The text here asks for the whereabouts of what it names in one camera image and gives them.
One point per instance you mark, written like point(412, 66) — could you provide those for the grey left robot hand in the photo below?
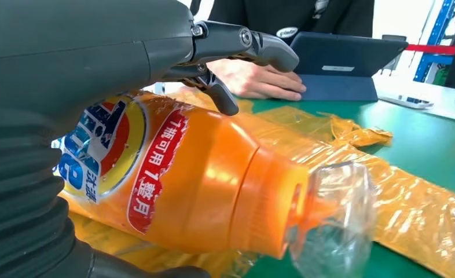
point(78, 50)

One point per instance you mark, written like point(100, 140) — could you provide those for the tablet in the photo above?
point(338, 65)

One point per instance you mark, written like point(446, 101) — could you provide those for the orange detergent bottle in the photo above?
point(212, 184)

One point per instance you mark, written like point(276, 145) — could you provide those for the dark blue smartphone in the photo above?
point(406, 101)

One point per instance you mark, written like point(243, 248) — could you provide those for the white desk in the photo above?
point(423, 90)

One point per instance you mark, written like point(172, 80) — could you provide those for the red pole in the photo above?
point(430, 49)

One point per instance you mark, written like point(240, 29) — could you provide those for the green table mat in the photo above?
point(423, 146)

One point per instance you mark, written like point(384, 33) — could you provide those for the blue shelf rack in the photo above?
point(434, 38)

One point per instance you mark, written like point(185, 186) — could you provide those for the yellow taped cardboard sheet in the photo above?
point(415, 215)

